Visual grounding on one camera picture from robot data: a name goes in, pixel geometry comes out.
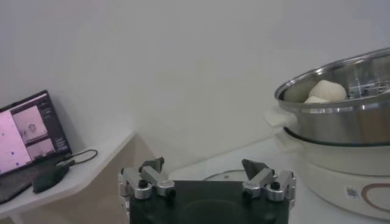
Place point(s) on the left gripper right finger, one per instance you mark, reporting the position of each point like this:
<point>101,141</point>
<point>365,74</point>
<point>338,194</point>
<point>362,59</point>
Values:
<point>259,179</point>

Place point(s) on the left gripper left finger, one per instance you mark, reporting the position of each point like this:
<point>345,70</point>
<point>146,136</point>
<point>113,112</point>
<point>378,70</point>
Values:
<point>158,182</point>

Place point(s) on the round glass pot lid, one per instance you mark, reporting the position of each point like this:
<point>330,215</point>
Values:
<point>225,176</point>

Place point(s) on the white steamed baozi bun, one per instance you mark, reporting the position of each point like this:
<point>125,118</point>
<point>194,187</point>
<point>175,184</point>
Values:
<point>328,90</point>

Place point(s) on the stainless steel steamer basket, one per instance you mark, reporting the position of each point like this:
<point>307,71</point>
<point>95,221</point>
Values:
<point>341,124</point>

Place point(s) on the white side table with mouse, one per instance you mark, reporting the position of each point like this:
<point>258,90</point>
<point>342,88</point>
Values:
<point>91,173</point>

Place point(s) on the white electric cooking pot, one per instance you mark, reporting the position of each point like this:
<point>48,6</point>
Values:
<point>335,170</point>

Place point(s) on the black computer mouse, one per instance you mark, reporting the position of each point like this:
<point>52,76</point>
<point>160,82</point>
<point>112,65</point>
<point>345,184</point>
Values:
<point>50,179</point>

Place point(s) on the black laptop beside mouse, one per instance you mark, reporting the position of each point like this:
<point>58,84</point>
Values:
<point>24,137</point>

